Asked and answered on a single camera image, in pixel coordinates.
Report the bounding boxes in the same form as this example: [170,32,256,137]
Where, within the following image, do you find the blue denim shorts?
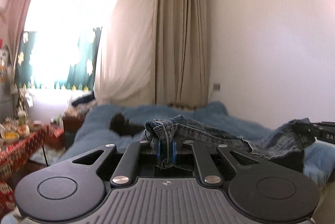
[141,115,315,173]

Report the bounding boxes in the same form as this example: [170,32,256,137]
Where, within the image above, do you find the black garment on bed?
[109,113,145,137]

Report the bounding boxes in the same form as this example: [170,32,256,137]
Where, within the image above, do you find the blue bed blanket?
[60,102,334,187]

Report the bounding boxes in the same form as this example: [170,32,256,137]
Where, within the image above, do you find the brown bedside box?
[62,106,90,133]

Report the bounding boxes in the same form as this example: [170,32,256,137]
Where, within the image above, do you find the white sheer curtain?
[94,0,156,106]

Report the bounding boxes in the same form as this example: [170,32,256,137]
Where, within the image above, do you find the green patterned window curtain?
[15,27,102,91]

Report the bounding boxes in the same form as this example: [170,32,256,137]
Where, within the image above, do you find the red patterned tablecloth table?
[1,124,64,216]

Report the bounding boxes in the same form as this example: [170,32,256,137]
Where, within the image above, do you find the beige curtain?
[151,0,210,107]

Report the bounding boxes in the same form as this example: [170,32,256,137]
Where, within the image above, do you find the wall outlet plate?
[213,83,221,91]

